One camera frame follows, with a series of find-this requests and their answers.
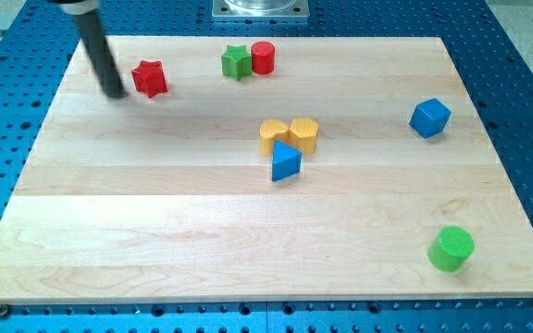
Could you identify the light wooden board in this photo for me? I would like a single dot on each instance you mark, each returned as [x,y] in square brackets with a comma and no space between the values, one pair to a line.
[168,199]

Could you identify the green cylinder block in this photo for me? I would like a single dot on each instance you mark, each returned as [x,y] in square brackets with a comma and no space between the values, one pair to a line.
[451,248]

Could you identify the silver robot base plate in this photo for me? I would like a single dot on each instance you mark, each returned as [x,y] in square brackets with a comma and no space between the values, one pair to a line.
[260,9]

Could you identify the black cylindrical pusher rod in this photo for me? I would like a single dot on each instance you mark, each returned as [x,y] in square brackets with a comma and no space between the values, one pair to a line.
[92,33]

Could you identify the yellow hexagon block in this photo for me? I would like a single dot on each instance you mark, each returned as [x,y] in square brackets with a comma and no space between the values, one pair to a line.
[303,134]

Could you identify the red cylinder block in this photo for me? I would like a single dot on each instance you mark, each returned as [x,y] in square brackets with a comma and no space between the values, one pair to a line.
[263,57]

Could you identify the yellow heart block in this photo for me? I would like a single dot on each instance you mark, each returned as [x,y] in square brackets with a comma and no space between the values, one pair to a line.
[272,130]

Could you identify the blue triangle block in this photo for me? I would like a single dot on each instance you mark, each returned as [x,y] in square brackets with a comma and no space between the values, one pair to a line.
[286,161]

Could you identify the red star block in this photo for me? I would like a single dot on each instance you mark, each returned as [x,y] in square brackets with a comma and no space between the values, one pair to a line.
[149,78]

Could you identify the blue cube block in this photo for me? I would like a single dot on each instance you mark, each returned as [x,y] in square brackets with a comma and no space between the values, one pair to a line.
[430,118]

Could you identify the green star block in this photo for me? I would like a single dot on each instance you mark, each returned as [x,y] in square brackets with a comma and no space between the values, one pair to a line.
[236,62]

